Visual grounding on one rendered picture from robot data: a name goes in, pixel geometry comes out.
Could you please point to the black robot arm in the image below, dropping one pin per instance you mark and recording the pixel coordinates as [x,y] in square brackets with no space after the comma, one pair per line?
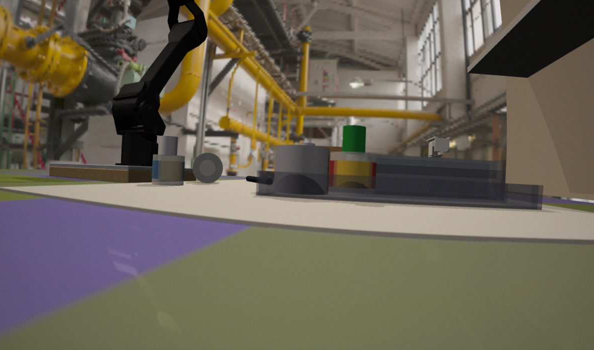
[135,109]

